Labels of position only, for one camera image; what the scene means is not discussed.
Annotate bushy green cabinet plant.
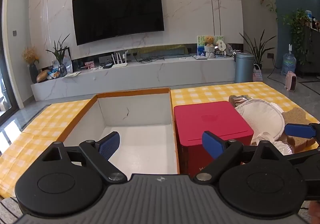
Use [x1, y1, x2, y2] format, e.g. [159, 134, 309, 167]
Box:
[282, 9, 310, 65]

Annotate yellow checkered tablecloth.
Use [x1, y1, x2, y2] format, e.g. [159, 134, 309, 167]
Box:
[0, 82, 320, 199]

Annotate blue snack packet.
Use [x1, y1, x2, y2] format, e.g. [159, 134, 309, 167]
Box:
[47, 68, 62, 80]

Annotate white round fan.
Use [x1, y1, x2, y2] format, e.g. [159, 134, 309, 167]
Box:
[216, 40, 227, 55]

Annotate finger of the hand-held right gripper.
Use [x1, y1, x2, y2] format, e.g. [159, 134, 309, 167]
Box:
[284, 122, 320, 140]
[277, 149, 320, 177]

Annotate brown and silver packet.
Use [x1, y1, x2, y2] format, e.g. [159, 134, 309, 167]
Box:
[229, 95, 250, 108]

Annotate black cables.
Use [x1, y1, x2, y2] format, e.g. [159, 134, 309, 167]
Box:
[136, 57, 165, 62]

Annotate clear plastic bag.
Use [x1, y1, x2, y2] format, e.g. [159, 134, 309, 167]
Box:
[251, 131, 294, 156]

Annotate brown gourd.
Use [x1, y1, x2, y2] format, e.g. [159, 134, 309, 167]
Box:
[37, 69, 52, 83]

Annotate green leafy potted plant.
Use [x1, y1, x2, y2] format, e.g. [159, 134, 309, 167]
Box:
[46, 34, 70, 65]

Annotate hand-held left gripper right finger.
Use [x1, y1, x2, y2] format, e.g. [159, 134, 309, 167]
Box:
[194, 131, 281, 182]

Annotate red box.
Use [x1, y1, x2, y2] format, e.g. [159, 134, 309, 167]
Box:
[174, 101, 254, 177]

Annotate white router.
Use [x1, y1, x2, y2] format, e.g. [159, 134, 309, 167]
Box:
[111, 52, 128, 68]

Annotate black wall television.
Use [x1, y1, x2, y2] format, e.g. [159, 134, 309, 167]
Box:
[72, 0, 165, 46]

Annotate white marble TV cabinet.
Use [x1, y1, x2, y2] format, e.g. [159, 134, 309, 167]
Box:
[30, 57, 237, 102]

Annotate clear large water bottle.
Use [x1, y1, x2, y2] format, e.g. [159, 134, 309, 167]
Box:
[60, 56, 73, 75]

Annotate tall snake plant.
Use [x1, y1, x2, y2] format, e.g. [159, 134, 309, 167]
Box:
[239, 30, 277, 70]

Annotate white round cloth pad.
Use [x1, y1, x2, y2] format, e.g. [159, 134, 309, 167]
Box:
[235, 99, 285, 143]

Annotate blue water jug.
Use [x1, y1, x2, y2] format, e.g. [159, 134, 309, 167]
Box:
[280, 44, 297, 76]

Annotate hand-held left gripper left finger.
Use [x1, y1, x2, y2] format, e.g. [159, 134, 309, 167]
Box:
[42, 131, 127, 183]

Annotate grey-blue trash can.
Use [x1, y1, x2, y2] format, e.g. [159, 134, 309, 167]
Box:
[234, 52, 255, 83]

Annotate glass balcony door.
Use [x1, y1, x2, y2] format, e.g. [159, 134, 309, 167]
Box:
[0, 0, 14, 112]

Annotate dark cabinet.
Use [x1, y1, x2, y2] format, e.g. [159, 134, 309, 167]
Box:
[299, 26, 320, 78]

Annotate pink space heater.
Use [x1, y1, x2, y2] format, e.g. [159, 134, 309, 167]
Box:
[285, 71, 297, 91]

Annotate yellow dried flowers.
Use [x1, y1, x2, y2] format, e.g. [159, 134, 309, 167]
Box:
[22, 46, 40, 65]

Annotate orange-rimmed cardboard box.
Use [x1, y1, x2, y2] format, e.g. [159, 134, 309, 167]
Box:
[64, 87, 180, 181]

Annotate brown bread-shaped sponge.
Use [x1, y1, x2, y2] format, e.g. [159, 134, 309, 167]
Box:
[286, 135, 316, 149]
[281, 108, 313, 125]

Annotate dark vase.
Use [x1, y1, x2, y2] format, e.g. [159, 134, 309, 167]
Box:
[29, 64, 38, 84]

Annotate pink woven bag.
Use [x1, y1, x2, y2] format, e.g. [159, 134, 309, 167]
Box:
[252, 63, 263, 82]

